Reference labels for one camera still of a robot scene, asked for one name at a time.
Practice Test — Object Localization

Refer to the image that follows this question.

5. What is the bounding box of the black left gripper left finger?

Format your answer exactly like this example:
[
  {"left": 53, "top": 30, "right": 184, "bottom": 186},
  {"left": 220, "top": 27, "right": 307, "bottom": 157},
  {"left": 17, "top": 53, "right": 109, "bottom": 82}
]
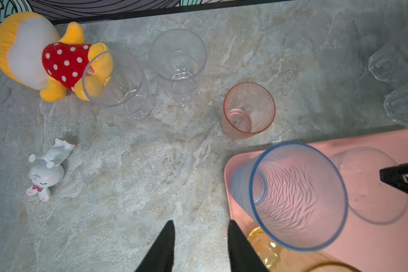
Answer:
[{"left": 135, "top": 220, "right": 175, "bottom": 272}]

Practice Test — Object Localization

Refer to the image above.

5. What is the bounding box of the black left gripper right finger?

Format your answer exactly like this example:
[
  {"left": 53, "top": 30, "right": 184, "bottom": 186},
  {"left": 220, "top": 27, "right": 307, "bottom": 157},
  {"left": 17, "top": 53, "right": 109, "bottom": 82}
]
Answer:
[{"left": 228, "top": 220, "right": 268, "bottom": 272}]

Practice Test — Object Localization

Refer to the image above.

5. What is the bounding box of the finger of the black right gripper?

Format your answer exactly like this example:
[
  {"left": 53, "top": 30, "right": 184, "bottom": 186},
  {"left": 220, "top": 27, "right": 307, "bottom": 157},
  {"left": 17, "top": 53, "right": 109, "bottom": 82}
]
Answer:
[{"left": 379, "top": 163, "right": 408, "bottom": 194}]

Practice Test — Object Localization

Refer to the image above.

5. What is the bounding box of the yellow plastic tumbler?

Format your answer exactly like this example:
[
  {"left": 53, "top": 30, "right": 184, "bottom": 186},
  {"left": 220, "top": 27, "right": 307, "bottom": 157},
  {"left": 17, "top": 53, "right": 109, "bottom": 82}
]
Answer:
[{"left": 247, "top": 227, "right": 358, "bottom": 272}]

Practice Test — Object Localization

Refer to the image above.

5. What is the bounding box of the clear faceted glass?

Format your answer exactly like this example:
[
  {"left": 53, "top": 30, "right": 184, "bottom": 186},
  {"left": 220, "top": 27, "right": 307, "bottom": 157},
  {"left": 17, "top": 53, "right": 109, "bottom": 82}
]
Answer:
[
  {"left": 330, "top": 147, "right": 408, "bottom": 226},
  {"left": 148, "top": 28, "right": 207, "bottom": 104},
  {"left": 82, "top": 50, "right": 154, "bottom": 122}
]

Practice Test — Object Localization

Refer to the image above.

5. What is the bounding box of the blue textured plastic tumbler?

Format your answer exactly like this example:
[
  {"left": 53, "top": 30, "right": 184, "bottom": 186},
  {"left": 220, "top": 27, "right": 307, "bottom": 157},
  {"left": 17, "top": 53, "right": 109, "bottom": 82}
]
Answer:
[{"left": 229, "top": 142, "right": 349, "bottom": 252}]

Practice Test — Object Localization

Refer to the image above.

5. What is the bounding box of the pink plastic tray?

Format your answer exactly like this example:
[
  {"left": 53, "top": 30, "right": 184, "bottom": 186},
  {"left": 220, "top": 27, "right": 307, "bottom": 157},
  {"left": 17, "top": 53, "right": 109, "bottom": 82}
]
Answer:
[{"left": 224, "top": 130, "right": 408, "bottom": 272}]

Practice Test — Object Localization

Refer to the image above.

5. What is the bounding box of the clear upturned glass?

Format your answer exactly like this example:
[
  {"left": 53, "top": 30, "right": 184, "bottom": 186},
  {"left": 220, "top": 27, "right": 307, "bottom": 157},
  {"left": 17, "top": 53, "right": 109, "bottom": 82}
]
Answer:
[
  {"left": 368, "top": 25, "right": 408, "bottom": 84},
  {"left": 383, "top": 84, "right": 408, "bottom": 125}
]

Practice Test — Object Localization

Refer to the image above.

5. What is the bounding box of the white bunny figurine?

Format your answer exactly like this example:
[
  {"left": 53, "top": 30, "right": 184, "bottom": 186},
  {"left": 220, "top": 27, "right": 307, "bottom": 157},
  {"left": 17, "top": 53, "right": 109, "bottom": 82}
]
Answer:
[{"left": 26, "top": 138, "right": 76, "bottom": 202}]

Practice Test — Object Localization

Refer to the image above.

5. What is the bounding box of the pink plastic cup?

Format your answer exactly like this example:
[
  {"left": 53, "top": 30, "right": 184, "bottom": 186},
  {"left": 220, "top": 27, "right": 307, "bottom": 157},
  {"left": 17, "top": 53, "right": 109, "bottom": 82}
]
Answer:
[{"left": 222, "top": 82, "right": 276, "bottom": 140}]

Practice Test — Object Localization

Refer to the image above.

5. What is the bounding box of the yellow plush duck toy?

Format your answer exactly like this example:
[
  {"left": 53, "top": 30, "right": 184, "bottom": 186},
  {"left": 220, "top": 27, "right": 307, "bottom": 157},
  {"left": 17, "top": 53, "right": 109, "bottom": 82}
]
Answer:
[{"left": 0, "top": 12, "right": 113, "bottom": 102}]

